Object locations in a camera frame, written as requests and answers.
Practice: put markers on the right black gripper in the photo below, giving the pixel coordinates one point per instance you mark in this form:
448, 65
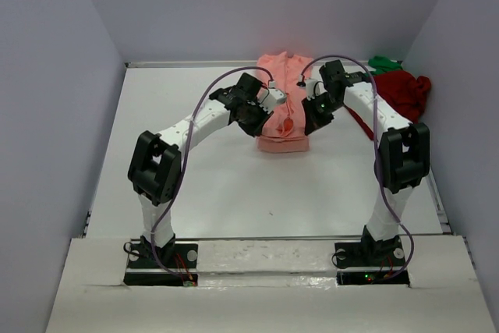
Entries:
316, 113

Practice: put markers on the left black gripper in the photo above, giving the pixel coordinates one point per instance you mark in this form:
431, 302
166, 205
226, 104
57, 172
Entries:
253, 118

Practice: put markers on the pink t shirt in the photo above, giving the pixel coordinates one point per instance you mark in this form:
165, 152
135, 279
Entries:
284, 132

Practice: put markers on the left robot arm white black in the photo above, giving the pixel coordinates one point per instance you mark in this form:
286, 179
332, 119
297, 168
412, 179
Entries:
159, 160

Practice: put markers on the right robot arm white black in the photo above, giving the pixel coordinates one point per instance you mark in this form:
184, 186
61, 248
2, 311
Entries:
401, 157

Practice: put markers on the green t shirt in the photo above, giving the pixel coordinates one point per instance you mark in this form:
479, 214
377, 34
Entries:
381, 65

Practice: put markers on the red t shirt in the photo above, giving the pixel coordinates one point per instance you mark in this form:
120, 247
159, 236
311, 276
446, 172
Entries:
391, 100

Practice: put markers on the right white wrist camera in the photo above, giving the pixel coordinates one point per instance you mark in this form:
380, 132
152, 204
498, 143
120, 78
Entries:
311, 87

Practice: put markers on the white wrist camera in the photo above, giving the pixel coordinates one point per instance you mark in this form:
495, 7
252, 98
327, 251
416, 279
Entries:
270, 98
311, 87

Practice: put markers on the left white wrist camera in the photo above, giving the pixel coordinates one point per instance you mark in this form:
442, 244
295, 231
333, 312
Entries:
270, 98

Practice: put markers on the aluminium rail front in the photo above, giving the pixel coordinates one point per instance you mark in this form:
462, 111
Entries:
271, 238

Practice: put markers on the aluminium rail back edge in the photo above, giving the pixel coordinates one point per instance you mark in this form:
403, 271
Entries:
189, 64

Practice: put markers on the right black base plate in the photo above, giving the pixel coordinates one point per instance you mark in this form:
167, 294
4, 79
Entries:
355, 267

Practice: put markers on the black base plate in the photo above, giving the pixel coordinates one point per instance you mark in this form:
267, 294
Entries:
179, 270
355, 267

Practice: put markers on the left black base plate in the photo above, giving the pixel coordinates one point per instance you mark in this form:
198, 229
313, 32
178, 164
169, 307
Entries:
179, 270

